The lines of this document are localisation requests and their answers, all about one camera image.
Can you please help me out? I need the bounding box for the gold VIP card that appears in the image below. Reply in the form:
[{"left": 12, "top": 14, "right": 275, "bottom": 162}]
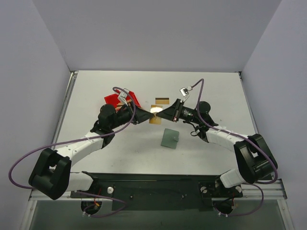
[{"left": 149, "top": 104, "right": 163, "bottom": 125}]

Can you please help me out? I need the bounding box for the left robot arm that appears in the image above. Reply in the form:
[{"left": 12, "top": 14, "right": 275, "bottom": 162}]
[{"left": 29, "top": 103, "right": 154, "bottom": 200}]

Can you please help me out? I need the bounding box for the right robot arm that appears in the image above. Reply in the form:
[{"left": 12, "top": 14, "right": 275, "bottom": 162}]
[{"left": 156, "top": 99, "right": 278, "bottom": 196}]

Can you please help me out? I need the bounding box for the gold card with magnetic stripe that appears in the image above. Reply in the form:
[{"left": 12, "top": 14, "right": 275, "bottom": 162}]
[{"left": 155, "top": 97, "right": 170, "bottom": 105}]

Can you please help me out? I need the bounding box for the gold card inside bin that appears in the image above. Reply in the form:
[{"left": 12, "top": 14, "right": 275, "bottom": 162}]
[{"left": 115, "top": 102, "right": 130, "bottom": 112}]

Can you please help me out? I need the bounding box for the red plastic bin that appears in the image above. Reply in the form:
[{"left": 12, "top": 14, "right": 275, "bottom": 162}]
[{"left": 104, "top": 90, "right": 141, "bottom": 108}]

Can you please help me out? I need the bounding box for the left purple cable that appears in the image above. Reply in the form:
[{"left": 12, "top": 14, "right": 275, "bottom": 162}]
[{"left": 8, "top": 85, "right": 135, "bottom": 218}]

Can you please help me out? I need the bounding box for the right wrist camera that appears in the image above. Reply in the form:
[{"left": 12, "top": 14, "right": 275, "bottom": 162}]
[{"left": 179, "top": 86, "right": 193, "bottom": 103}]

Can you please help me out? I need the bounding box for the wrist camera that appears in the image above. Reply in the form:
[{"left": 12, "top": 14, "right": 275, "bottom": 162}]
[
  {"left": 179, "top": 86, "right": 193, "bottom": 103},
  {"left": 118, "top": 88, "right": 130, "bottom": 106}
]

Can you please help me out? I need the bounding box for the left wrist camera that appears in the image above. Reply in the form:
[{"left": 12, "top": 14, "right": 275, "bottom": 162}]
[{"left": 118, "top": 88, "right": 130, "bottom": 106}]

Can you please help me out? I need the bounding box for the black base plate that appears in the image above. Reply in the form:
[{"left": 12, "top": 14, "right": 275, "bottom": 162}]
[{"left": 71, "top": 173, "right": 243, "bottom": 211}]

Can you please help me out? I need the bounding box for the aluminium frame rail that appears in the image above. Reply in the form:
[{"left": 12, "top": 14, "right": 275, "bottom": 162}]
[{"left": 29, "top": 179, "right": 288, "bottom": 201}]

